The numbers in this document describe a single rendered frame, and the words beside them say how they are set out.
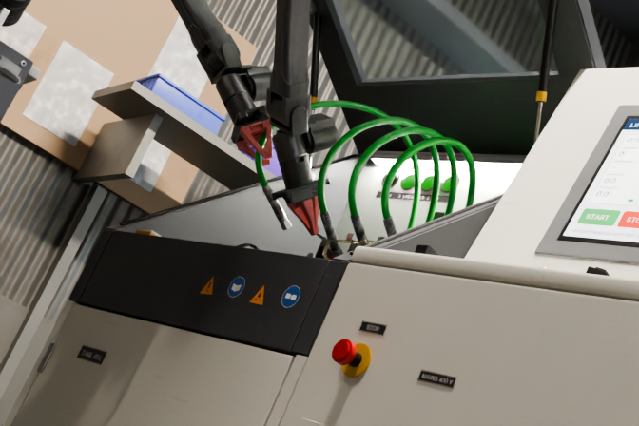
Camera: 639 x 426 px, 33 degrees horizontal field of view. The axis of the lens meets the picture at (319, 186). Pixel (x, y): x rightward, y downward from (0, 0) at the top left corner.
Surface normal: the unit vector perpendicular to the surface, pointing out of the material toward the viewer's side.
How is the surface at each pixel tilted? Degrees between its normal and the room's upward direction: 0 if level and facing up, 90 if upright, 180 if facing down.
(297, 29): 110
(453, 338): 90
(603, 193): 76
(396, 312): 90
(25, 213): 90
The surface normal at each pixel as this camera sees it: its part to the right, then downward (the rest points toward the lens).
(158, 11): 0.57, -0.04
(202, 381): -0.62, -0.50
